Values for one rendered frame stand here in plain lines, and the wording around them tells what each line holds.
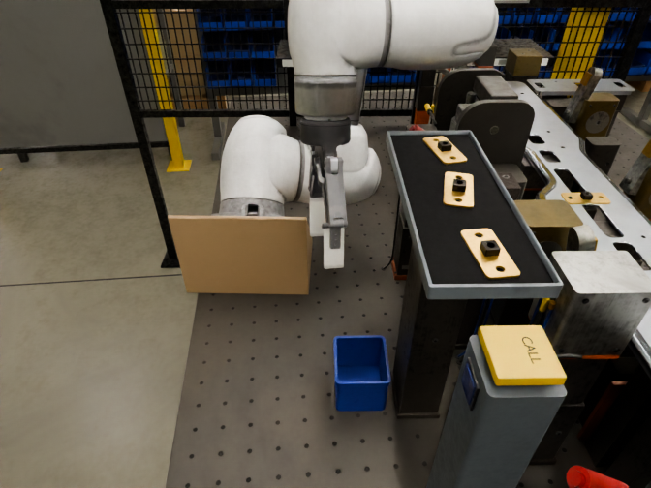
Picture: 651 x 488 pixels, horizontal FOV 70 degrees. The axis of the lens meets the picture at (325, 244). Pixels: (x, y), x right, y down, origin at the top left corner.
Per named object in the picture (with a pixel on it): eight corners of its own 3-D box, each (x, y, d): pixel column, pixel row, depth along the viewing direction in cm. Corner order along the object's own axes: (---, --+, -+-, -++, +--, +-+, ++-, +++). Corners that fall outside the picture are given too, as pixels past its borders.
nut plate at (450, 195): (473, 208, 59) (475, 200, 59) (443, 205, 60) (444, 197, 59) (472, 176, 66) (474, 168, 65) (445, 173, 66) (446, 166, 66)
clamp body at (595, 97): (585, 215, 139) (634, 101, 118) (545, 215, 139) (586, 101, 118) (575, 202, 145) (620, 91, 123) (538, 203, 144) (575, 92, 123)
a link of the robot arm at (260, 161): (217, 209, 120) (221, 127, 123) (287, 214, 125) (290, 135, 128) (220, 195, 105) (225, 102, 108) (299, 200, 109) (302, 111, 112)
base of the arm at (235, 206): (209, 215, 99) (210, 190, 100) (215, 231, 121) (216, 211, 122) (294, 220, 102) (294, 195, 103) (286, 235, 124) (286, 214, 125)
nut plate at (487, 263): (521, 277, 49) (524, 268, 49) (486, 280, 49) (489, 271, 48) (489, 229, 56) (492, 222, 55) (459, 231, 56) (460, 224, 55)
